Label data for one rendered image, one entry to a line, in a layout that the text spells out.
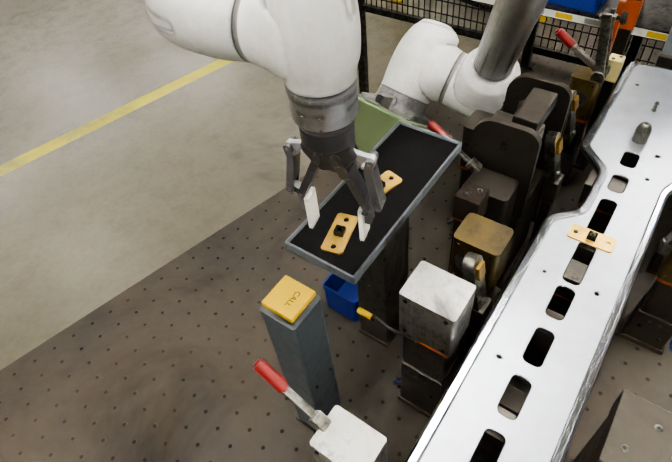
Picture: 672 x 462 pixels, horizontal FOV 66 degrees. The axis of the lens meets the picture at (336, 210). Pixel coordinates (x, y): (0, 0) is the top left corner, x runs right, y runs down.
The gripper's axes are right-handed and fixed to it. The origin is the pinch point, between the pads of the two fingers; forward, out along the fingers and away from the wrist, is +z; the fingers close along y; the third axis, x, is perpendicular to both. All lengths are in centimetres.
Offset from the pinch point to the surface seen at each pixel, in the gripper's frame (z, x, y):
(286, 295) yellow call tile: 4.1, -13.8, -3.4
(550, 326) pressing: 20.1, 3.6, 36.0
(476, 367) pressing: 20.1, -7.9, 25.7
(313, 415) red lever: 12.9, -26.4, 5.3
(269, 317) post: 6.5, -16.9, -5.2
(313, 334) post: 12.4, -14.6, 0.4
